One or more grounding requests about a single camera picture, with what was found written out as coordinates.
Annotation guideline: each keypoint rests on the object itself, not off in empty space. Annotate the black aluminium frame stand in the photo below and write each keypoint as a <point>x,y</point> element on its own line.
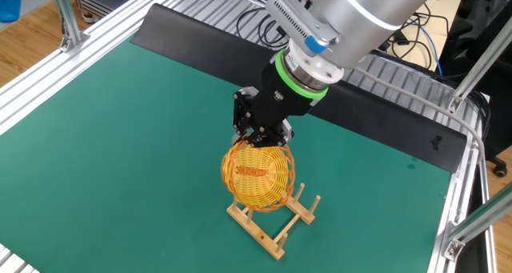
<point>104,1</point>

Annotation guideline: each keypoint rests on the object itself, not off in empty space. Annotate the silver blue wrist camera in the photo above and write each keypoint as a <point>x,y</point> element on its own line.
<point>296,17</point>

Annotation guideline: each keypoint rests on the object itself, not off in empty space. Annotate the aluminium profile table frame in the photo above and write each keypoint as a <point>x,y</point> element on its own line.
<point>24,101</point>

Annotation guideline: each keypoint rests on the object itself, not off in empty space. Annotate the wooden peg dish rack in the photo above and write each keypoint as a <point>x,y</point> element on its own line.
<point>256,234</point>

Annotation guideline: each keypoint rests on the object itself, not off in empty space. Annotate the orange yellow wicker basket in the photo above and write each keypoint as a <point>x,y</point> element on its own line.
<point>256,181</point>

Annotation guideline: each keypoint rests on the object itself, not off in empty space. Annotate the black office chair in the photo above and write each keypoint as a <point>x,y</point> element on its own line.
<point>500,105</point>

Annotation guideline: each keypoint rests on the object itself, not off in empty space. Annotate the black rubber barrier strip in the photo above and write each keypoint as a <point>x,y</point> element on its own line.
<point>380,121</point>

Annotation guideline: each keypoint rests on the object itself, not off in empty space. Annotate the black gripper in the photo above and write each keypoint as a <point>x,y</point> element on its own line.
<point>276,105</point>

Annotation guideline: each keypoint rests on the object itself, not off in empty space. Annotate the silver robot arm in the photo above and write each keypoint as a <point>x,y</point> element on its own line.
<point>360,17</point>

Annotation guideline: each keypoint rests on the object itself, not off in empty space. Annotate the green table mat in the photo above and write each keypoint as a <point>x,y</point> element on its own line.
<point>120,225</point>

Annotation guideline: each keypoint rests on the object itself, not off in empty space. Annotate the aluminium frame post with bracket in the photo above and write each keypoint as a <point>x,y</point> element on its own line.
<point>480,69</point>
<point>64,9</point>
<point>480,219</point>

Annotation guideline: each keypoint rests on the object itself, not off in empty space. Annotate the beige desk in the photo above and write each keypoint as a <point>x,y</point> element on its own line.
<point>452,9</point>

